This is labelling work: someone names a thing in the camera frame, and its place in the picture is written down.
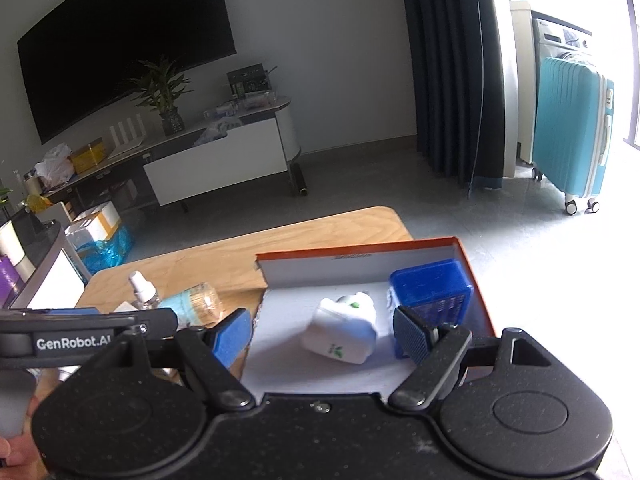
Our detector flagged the potted bamboo plant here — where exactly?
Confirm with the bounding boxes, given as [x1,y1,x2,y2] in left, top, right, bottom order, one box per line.
[127,55,194,136]

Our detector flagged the clear plastic organizer boxes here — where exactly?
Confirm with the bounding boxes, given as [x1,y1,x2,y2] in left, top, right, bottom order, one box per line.
[202,92,282,122]

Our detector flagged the person's left hand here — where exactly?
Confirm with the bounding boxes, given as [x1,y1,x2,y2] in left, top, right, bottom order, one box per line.
[0,435,42,467]

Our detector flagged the white ribbed panel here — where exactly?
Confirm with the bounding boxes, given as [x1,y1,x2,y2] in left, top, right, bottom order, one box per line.
[9,247,87,311]

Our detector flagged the large black wall television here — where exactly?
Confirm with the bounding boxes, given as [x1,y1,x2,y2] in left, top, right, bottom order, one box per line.
[17,0,237,146]

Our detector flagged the black rolled mat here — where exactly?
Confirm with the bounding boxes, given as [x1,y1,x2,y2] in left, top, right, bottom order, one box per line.
[290,164,309,197]

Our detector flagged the white plastic bag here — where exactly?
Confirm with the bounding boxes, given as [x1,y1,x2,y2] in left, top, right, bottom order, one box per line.
[34,143,75,182]

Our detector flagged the white and yellow cardboard box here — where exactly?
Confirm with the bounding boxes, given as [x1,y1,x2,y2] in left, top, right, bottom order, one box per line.
[65,201,124,252]

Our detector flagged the blue plastic case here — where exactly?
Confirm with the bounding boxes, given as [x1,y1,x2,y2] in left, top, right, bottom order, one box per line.
[389,258,475,359]

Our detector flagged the white router with antennas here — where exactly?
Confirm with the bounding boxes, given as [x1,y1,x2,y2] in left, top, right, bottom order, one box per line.
[108,115,147,159]

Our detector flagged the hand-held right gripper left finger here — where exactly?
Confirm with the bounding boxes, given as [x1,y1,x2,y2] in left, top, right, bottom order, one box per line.
[120,308,254,412]

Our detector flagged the crumpled cloth in drawer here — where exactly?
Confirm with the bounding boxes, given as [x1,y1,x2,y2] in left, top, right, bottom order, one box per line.
[192,117,244,147]

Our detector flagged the white plug-in device green marks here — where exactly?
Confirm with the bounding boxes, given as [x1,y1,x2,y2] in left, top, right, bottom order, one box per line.
[301,295,377,364]

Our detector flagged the white washing machine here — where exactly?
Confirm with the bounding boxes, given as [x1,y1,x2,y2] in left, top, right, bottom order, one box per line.
[530,10,597,67]

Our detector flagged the teal hard-shell suitcase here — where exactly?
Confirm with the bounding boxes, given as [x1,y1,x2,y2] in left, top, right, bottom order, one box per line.
[531,57,616,216]

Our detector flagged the clear bottle with ribbed cap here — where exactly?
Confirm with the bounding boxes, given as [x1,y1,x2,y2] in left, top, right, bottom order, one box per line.
[128,271,161,312]

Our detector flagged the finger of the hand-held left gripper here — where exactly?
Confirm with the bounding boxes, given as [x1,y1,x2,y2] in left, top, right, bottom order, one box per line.
[0,307,179,337]

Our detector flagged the white and dark television cabinet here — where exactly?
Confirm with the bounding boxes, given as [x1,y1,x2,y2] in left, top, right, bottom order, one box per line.
[30,95,307,212]

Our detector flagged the clear toothpick holder teal lid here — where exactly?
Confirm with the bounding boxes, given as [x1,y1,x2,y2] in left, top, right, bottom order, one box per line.
[160,282,224,327]

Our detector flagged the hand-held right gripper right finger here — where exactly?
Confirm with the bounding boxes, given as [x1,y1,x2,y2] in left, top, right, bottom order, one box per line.
[389,306,546,409]

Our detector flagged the dark gift box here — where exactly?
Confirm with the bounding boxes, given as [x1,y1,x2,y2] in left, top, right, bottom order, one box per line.
[227,63,271,99]

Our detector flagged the blue plastic bag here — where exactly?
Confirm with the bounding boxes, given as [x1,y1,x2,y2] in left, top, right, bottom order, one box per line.
[75,225,136,277]

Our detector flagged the dark curtain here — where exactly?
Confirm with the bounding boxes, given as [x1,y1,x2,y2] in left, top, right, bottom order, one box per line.
[397,0,507,192]

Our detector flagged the purple box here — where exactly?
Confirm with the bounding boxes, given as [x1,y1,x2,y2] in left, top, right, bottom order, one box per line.
[0,255,24,307]

